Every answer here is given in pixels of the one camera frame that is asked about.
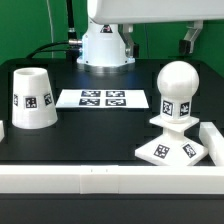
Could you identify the white lamp bulb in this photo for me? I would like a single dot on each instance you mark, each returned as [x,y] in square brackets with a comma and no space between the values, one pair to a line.
[177,82]

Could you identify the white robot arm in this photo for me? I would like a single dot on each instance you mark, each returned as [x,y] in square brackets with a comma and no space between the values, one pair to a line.
[107,44]

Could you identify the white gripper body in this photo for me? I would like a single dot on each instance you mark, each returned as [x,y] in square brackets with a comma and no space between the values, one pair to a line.
[153,11]

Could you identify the white marker sheet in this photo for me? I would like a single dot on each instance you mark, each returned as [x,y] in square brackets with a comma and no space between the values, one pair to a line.
[86,98]

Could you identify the white lamp base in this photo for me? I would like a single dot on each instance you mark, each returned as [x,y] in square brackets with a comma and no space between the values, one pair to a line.
[172,148]

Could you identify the white lamp shade cone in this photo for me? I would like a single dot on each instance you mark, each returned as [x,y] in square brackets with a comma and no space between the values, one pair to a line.
[33,102]

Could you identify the white left fence bar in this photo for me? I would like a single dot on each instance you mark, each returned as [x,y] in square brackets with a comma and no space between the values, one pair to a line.
[2,134]

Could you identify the white front fence bar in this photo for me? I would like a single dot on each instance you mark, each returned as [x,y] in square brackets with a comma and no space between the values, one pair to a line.
[111,179]

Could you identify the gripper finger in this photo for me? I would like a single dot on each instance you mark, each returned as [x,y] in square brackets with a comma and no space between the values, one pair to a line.
[186,45]
[131,48]

